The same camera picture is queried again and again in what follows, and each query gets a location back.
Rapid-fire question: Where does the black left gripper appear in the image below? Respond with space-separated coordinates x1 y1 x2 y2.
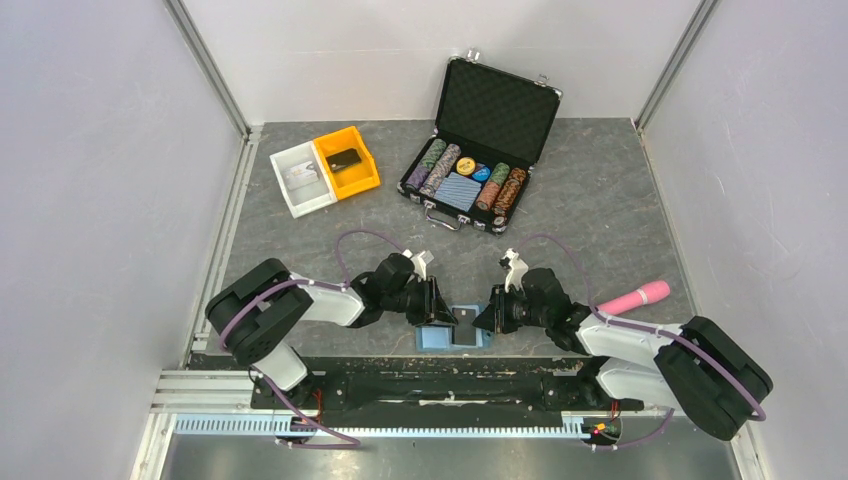
383 275 458 328

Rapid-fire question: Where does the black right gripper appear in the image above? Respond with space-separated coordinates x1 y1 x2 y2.
471 283 550 335

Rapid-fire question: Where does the blue card holder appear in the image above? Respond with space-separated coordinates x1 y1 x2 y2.
415 325 493 353

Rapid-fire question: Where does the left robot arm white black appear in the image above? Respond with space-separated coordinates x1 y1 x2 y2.
204 251 458 408

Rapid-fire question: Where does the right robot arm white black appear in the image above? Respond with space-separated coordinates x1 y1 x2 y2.
473 268 774 441

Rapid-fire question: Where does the blue playing card deck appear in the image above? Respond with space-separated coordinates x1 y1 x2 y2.
433 172 482 212

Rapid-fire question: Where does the black card in yellow bin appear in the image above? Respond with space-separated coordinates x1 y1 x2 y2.
326 148 362 174

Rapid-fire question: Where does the silver card in white bin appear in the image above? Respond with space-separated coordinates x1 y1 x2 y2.
283 161 320 190

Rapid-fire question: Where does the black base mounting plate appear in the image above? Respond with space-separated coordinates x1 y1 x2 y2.
185 354 645 429

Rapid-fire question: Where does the red poker chip stack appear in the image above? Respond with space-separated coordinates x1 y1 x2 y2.
475 181 502 211

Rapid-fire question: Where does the brown orange chip stack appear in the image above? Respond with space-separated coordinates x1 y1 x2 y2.
492 168 528 216

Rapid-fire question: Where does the purple poker chip stack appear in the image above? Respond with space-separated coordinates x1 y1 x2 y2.
405 164 431 191

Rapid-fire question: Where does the blue round chip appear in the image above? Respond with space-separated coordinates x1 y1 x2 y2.
471 163 491 183

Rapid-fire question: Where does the pink grey chip stack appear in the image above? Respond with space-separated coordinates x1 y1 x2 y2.
419 144 461 197

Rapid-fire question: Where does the green red chip stack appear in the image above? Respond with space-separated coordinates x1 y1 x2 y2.
488 162 511 186

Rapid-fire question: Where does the yellow dealer button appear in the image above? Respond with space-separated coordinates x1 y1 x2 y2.
455 157 477 176

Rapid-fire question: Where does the green poker chip stack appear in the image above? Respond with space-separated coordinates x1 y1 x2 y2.
419 138 447 171

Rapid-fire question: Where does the pink cylindrical tube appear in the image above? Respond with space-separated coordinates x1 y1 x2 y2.
598 280 671 315

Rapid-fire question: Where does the yellow plastic bin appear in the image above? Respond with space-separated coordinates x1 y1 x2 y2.
313 126 381 200

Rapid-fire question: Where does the white plastic bin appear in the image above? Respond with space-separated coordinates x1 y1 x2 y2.
269 141 338 218

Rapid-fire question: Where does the black poker chip case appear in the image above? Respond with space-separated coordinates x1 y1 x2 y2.
396 51 562 235

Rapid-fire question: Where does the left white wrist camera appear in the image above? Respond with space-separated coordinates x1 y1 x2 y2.
402 249 434 280

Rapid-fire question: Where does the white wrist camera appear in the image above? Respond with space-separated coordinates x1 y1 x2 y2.
499 248 529 292
402 249 434 280

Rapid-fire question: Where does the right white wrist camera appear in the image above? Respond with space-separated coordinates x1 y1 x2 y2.
499 248 529 292

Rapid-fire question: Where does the white slotted cable duct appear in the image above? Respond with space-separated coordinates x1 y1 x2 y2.
173 413 590 440

